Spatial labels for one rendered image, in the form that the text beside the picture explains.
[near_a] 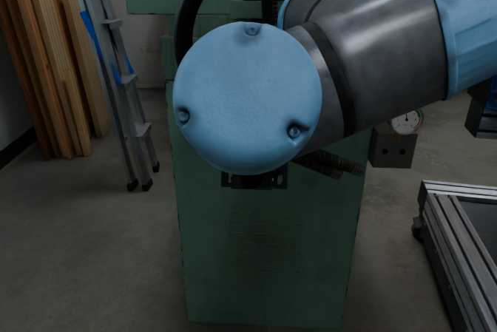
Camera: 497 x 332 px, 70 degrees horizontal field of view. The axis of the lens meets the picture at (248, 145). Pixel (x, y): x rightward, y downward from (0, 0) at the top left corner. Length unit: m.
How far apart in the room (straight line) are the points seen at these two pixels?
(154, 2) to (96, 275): 0.94
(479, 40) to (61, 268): 1.38
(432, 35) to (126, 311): 1.14
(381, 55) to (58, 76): 1.97
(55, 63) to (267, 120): 1.95
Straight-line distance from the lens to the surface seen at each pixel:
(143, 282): 1.30
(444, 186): 1.47
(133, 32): 3.35
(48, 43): 2.08
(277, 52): 0.17
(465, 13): 0.23
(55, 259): 1.50
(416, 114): 0.75
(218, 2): 0.72
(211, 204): 0.87
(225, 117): 0.17
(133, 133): 1.67
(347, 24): 0.21
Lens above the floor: 0.90
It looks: 25 degrees down
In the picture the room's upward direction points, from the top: straight up
